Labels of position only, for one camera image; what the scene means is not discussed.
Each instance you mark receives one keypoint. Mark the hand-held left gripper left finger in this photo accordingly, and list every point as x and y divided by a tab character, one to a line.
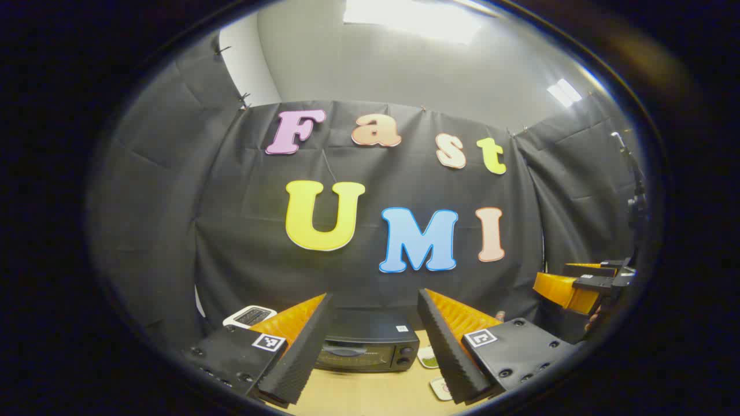
300	358

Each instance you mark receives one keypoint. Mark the white toaster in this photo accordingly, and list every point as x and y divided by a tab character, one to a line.
250	316

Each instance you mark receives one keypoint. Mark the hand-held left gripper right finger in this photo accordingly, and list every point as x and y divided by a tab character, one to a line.
448	358

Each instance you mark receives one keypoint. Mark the black backdrop stand pole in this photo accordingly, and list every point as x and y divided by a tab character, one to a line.
636	185

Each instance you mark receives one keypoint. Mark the cream square dish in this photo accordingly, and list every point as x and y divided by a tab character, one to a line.
442	390

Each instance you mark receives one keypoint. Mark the ceiling light panel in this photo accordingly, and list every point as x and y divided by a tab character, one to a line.
564	92

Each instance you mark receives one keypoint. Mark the divided dish of beans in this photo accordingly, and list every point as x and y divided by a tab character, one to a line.
429	358

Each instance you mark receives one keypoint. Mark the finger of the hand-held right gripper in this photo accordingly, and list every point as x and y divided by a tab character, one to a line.
595	283
589	270

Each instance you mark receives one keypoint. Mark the black electric oven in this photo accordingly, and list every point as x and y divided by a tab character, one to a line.
370	338

